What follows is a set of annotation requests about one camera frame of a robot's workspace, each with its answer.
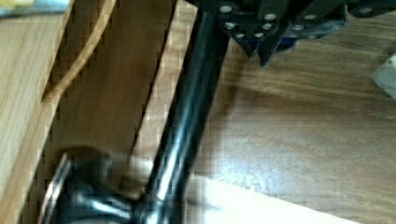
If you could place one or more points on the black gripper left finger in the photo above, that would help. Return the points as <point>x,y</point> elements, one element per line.
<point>247,22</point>

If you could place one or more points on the wooden drawer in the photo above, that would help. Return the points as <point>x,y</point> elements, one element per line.
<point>310,128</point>

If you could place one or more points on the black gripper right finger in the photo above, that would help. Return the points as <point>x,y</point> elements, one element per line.
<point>284,22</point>

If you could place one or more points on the wooden cabinet frame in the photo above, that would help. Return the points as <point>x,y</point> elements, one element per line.
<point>29,43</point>

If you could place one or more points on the dark metal drawer handle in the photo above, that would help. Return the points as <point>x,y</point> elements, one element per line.
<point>79,192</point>

